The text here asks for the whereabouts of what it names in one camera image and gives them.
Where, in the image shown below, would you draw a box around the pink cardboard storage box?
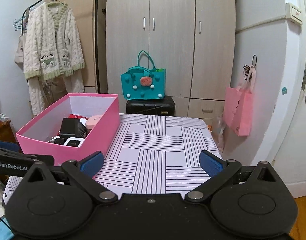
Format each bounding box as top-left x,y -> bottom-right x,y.
16,93 -> 120,165

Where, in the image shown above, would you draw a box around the white device with black screen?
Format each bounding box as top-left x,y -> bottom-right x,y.
63,137 -> 85,148

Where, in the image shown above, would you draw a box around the black power bank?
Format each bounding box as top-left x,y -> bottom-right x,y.
59,118 -> 88,139

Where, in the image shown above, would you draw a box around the pink round compact case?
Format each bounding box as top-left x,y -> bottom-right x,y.
85,115 -> 102,130

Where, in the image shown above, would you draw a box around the wooden nightstand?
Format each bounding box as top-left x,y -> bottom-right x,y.
0,119 -> 16,143

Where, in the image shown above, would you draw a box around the red patterned bag in box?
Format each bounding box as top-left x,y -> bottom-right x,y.
68,114 -> 88,120

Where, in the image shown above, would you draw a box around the pink paper shopping bag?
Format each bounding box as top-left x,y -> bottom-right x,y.
223,65 -> 257,137

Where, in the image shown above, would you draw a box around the black suitcase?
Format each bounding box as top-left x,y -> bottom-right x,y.
126,96 -> 176,116

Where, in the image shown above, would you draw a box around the canvas tote bag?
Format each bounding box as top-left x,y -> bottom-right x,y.
14,34 -> 26,70

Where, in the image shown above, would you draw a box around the cream knitted panda cardigan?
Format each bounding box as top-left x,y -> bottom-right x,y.
24,1 -> 85,115

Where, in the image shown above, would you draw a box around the teal felt handbag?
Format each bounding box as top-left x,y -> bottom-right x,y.
120,50 -> 167,100

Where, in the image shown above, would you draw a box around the beige wardrobe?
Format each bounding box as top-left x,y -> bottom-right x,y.
61,0 -> 235,124

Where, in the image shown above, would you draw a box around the black clothes rack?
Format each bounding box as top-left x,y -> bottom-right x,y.
21,0 -> 101,94

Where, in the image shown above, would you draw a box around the white door with handle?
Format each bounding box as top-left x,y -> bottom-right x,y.
252,0 -> 306,198

